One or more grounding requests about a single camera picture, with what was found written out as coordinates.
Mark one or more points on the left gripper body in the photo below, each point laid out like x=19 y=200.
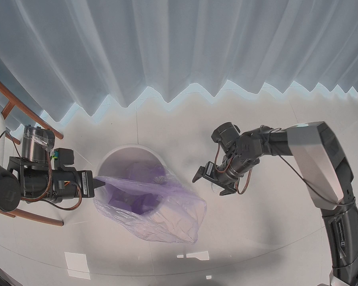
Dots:
x=65 y=183

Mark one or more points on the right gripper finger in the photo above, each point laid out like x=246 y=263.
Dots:
x=199 y=174
x=227 y=191

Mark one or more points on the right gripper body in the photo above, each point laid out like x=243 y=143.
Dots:
x=238 y=168

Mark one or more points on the purple plastic bag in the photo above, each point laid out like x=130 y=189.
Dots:
x=167 y=195

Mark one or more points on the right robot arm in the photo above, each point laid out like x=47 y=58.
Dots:
x=316 y=159

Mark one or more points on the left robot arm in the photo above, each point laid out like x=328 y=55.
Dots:
x=3 y=186

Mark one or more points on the white trash bin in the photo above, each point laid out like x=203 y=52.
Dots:
x=122 y=156

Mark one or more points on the pale blue curtain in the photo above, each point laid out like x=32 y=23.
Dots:
x=179 y=40

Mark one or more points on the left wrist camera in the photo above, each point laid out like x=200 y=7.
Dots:
x=65 y=158

